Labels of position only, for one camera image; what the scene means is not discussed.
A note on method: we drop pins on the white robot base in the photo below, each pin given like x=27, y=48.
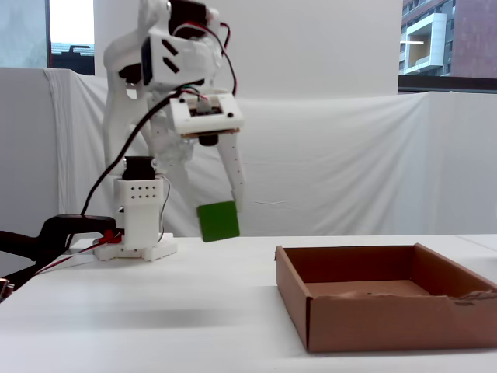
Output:
x=140, y=217

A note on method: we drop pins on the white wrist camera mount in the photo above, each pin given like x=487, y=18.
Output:
x=206, y=116

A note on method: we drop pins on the black table clamp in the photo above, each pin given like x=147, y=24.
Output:
x=77, y=225

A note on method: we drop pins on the window with building view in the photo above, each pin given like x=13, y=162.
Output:
x=466, y=39

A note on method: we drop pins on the window with grey view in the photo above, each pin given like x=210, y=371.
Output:
x=23, y=31

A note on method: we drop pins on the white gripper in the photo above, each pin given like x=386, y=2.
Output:
x=234, y=168

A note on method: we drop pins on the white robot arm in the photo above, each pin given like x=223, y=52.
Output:
x=116, y=97

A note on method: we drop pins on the brown cardboard box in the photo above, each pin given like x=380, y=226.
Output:
x=380, y=322

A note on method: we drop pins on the green cube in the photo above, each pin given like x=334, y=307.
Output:
x=218, y=221

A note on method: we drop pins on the white backdrop cloth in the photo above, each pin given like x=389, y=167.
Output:
x=330, y=163

